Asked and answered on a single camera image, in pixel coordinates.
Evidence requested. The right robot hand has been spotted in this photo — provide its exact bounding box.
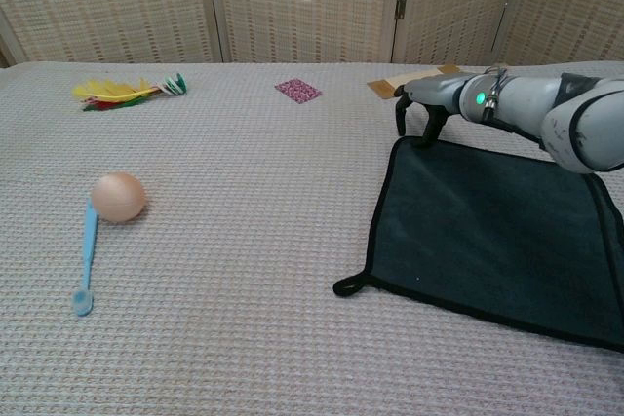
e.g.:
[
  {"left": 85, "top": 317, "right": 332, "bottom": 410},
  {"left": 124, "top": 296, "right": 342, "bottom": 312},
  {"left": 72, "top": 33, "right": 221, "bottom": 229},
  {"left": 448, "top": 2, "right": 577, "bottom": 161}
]
[{"left": 394, "top": 72, "right": 477, "bottom": 148}]

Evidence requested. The dark green yellow cloth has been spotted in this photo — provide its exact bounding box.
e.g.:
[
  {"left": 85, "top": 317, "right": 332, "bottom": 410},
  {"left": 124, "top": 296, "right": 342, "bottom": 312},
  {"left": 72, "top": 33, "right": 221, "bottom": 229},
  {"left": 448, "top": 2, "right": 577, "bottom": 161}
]
[{"left": 332, "top": 135, "right": 624, "bottom": 353}]

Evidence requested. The woven folding screen panel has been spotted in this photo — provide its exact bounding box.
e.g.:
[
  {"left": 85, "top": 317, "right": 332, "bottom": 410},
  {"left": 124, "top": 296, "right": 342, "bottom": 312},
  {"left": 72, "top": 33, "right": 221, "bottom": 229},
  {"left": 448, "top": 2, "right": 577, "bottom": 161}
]
[
  {"left": 204, "top": 0, "right": 409, "bottom": 65},
  {"left": 0, "top": 0, "right": 225, "bottom": 65},
  {"left": 392, "top": 0, "right": 530, "bottom": 67},
  {"left": 491, "top": 0, "right": 624, "bottom": 77}
]

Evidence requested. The pink patterned card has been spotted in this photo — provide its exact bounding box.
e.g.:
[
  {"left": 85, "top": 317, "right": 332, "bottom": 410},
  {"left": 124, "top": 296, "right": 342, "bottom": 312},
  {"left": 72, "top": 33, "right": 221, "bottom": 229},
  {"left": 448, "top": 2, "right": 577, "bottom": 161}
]
[{"left": 274, "top": 77, "right": 324, "bottom": 104}]

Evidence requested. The grey waffle table cloth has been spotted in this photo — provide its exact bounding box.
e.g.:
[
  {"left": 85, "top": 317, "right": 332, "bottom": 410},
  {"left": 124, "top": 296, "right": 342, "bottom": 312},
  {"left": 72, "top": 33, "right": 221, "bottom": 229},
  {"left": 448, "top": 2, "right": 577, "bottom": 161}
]
[{"left": 0, "top": 60, "right": 624, "bottom": 416}]

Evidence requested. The colourful feather shuttlecock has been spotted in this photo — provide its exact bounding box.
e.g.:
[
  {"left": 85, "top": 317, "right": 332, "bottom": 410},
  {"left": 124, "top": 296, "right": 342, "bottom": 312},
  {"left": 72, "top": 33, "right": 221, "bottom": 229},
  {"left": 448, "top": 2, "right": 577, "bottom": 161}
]
[{"left": 71, "top": 72, "right": 188, "bottom": 114}]

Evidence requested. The brown egg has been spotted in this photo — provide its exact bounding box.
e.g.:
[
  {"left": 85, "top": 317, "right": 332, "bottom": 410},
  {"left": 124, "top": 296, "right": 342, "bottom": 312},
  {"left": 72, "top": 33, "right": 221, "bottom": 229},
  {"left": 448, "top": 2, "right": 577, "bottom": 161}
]
[{"left": 90, "top": 171, "right": 147, "bottom": 225}]

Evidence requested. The light blue spoon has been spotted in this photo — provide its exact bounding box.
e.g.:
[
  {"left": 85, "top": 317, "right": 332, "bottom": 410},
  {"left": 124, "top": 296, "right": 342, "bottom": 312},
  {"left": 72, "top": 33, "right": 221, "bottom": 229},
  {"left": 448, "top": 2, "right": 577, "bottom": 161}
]
[{"left": 71, "top": 198, "right": 100, "bottom": 318}]

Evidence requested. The silver wrist cable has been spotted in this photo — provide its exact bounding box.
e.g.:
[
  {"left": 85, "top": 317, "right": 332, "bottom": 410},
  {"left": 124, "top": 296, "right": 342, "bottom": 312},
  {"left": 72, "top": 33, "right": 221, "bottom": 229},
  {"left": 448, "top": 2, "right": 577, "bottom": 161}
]
[{"left": 482, "top": 64, "right": 511, "bottom": 121}]

